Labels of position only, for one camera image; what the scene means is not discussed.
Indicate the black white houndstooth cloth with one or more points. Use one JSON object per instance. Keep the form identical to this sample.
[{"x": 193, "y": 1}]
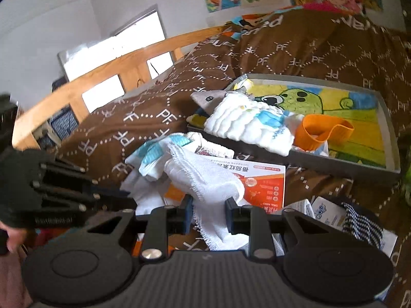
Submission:
[{"x": 362, "y": 224}]

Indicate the window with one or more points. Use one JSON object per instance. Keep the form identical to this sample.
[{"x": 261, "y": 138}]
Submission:
[{"x": 138, "y": 29}]

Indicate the orange and white box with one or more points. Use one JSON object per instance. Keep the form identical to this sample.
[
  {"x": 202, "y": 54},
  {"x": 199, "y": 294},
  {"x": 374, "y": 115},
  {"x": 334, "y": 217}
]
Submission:
[{"x": 263, "y": 186}]

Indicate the white teal-print cloth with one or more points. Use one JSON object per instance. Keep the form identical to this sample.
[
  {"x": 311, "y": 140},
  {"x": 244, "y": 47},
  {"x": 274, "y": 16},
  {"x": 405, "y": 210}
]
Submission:
[{"x": 151, "y": 157}]

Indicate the yellow striped cloth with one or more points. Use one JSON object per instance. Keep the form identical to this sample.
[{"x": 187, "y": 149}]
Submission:
[{"x": 240, "y": 83}]

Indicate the person's left hand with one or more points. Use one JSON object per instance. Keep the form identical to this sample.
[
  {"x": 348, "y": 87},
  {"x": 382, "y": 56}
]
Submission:
[{"x": 16, "y": 239}]

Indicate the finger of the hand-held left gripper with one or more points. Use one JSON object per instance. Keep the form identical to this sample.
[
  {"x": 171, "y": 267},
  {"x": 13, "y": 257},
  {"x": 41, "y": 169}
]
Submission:
[
  {"x": 70, "y": 174},
  {"x": 112, "y": 199}
]

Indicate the taupe cloth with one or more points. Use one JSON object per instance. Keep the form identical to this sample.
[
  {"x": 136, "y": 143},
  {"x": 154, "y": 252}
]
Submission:
[{"x": 208, "y": 101}]

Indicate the grey tray with cartoon lining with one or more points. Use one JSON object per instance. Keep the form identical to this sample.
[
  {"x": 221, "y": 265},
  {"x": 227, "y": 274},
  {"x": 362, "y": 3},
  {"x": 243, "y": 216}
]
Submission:
[{"x": 353, "y": 128}]

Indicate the brown printed blanket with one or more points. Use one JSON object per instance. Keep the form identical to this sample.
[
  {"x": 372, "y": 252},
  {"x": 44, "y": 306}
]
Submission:
[{"x": 289, "y": 51}]

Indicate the wooden bed rail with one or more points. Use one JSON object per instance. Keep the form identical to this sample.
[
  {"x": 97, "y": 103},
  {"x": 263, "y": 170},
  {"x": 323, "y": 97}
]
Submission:
[{"x": 96, "y": 70}]

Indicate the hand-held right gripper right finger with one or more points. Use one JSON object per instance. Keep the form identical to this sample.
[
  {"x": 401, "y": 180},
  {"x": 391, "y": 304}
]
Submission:
[{"x": 229, "y": 216}]

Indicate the white blue-print gauze towel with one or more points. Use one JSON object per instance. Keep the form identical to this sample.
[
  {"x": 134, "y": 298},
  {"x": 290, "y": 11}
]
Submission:
[{"x": 244, "y": 125}]

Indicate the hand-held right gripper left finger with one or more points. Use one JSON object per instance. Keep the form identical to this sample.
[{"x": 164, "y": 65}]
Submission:
[{"x": 188, "y": 215}]

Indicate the white blue-print packet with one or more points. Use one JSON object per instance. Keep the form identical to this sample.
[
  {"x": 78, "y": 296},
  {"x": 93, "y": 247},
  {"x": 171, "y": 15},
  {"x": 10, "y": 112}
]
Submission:
[{"x": 327, "y": 213}]

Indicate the blue checked cloth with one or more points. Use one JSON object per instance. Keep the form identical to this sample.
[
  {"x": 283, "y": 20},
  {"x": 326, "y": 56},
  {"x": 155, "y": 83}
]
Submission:
[{"x": 64, "y": 122}]

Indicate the plain white gauze cloth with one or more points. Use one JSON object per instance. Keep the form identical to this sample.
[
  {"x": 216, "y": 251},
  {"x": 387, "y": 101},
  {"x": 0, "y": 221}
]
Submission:
[{"x": 205, "y": 179}]

